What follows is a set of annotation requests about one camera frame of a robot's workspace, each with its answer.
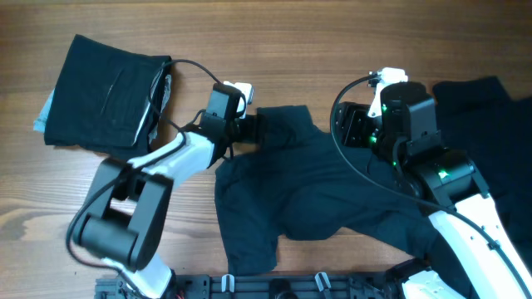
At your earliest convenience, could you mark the left black cable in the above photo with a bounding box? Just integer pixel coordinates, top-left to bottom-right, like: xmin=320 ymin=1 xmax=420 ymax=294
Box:
xmin=65 ymin=58 xmax=246 ymax=271

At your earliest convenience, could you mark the pile of dark clothes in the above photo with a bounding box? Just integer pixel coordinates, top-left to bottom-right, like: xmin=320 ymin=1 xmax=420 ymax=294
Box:
xmin=432 ymin=76 xmax=531 ymax=267

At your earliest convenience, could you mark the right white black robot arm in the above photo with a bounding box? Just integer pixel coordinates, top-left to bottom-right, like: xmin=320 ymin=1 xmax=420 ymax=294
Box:
xmin=330 ymin=76 xmax=531 ymax=298

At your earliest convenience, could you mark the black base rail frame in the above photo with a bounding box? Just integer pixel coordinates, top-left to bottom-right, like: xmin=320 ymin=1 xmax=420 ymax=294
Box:
xmin=94 ymin=272 xmax=433 ymax=299

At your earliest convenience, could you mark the white folded cloth underneath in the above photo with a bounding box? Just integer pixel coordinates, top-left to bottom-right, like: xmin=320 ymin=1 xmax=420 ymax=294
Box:
xmin=33 ymin=72 xmax=172 ymax=141

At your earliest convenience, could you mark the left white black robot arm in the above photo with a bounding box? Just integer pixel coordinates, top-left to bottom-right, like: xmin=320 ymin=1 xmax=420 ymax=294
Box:
xmin=65 ymin=110 xmax=266 ymax=298

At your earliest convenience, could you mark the right black cable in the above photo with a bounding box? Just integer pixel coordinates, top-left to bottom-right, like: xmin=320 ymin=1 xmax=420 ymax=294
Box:
xmin=329 ymin=73 xmax=532 ymax=292

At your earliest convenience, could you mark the dark green t-shirt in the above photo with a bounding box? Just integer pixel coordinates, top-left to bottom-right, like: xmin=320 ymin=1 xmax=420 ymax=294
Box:
xmin=214 ymin=105 xmax=461 ymax=276

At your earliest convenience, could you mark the black cable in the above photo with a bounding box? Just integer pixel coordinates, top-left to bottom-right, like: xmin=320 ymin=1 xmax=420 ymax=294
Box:
xmin=65 ymin=58 xmax=246 ymax=271
xmin=329 ymin=73 xmax=532 ymax=292

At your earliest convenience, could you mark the folded dark green garment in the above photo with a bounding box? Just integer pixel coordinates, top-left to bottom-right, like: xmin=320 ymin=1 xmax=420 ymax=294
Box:
xmin=44 ymin=35 xmax=171 ymax=160

